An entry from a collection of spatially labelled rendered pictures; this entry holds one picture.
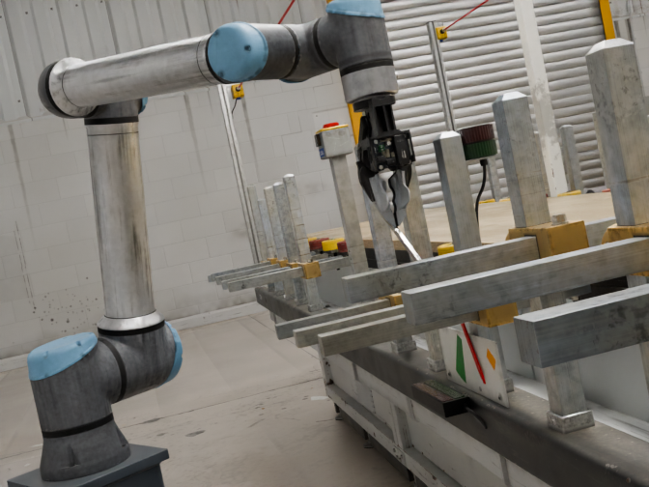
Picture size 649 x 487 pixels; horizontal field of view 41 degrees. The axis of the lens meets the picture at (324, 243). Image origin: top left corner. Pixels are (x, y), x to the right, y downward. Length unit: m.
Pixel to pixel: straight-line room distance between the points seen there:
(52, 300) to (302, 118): 3.22
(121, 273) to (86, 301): 7.23
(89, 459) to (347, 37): 1.01
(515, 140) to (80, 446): 1.14
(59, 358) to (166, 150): 7.41
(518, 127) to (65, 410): 1.14
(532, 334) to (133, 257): 1.46
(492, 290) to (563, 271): 0.07
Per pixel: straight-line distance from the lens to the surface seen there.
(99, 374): 1.90
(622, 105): 0.91
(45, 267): 9.18
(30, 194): 9.20
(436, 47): 4.42
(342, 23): 1.43
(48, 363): 1.87
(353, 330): 1.28
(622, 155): 0.90
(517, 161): 1.13
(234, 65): 1.39
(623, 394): 1.49
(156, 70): 1.55
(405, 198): 1.43
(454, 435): 1.73
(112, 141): 1.90
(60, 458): 1.90
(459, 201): 1.36
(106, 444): 1.90
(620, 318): 0.57
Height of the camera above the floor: 1.06
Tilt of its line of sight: 3 degrees down
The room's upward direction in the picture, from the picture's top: 12 degrees counter-clockwise
